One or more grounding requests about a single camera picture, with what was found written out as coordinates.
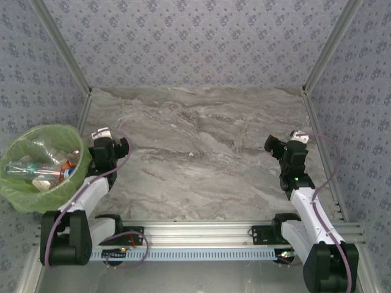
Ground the clear plastic bottle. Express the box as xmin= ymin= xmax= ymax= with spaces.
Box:
xmin=30 ymin=139 xmax=64 ymax=162

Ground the red label bottle red cap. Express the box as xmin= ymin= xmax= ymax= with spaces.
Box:
xmin=5 ymin=161 xmax=60 ymax=181

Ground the bin with green liner bag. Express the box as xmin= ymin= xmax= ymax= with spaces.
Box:
xmin=0 ymin=123 xmax=93 ymax=214

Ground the small black controller board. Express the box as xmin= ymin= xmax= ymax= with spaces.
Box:
xmin=274 ymin=249 xmax=299 ymax=264
xmin=102 ymin=247 xmax=128 ymax=260

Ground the grey metal lower panel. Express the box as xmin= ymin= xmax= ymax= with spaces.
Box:
xmin=39 ymin=259 xmax=306 ymax=293

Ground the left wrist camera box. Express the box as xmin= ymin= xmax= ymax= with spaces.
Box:
xmin=90 ymin=127 xmax=112 ymax=141

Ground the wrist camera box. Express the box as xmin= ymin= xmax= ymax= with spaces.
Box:
xmin=288 ymin=130 xmax=309 ymax=144
xmin=90 ymin=127 xmax=112 ymax=141

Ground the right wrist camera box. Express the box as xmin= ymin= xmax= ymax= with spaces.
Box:
xmin=288 ymin=130 xmax=309 ymax=144

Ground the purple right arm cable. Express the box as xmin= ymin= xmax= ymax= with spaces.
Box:
xmin=276 ymin=131 xmax=352 ymax=293

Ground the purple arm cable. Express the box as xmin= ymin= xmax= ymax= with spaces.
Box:
xmin=276 ymin=131 xmax=352 ymax=293
xmin=44 ymin=129 xmax=150 ymax=270

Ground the aluminium side rail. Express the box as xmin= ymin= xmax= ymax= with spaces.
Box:
xmin=76 ymin=91 xmax=93 ymax=135
xmin=301 ymin=87 xmax=351 ymax=223

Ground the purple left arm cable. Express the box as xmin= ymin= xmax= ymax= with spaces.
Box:
xmin=44 ymin=129 xmax=150 ymax=270

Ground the wide aluminium mounting rail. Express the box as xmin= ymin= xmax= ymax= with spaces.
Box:
xmin=32 ymin=222 xmax=367 ymax=247

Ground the aluminium frame post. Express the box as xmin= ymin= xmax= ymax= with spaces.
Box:
xmin=30 ymin=0 xmax=93 ymax=94
xmin=302 ymin=0 xmax=366 ymax=94

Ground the slotted light blue cable duct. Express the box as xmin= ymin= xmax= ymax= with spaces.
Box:
xmin=90 ymin=247 xmax=296 ymax=262

